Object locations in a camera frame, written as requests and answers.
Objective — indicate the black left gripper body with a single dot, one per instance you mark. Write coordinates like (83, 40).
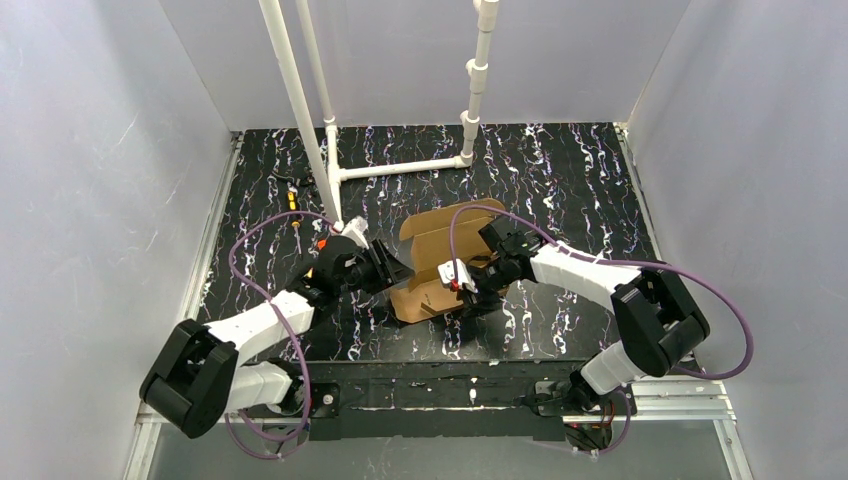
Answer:
(380, 266)

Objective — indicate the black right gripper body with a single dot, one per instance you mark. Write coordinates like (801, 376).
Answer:
(478, 285)

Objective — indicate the brown cardboard box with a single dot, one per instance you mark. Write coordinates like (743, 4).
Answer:
(424, 297)

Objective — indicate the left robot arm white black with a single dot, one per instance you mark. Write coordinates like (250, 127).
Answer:
(203, 371)

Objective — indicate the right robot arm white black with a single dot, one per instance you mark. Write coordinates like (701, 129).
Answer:
(657, 318)

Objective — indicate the yellow black screwdriver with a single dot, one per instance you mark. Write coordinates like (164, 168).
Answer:
(292, 202)

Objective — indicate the black small tool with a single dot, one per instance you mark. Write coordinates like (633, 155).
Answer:
(298, 182)

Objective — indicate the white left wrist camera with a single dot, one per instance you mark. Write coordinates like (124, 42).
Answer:
(354, 230)

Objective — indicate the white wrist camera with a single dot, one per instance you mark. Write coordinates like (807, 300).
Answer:
(354, 230)
(455, 276)

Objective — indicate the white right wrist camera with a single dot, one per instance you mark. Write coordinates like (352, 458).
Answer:
(455, 276)

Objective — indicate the white PVC pipe frame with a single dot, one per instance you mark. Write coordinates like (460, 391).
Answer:
(362, 63)

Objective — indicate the aluminium front rail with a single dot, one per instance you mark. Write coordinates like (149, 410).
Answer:
(466, 428)

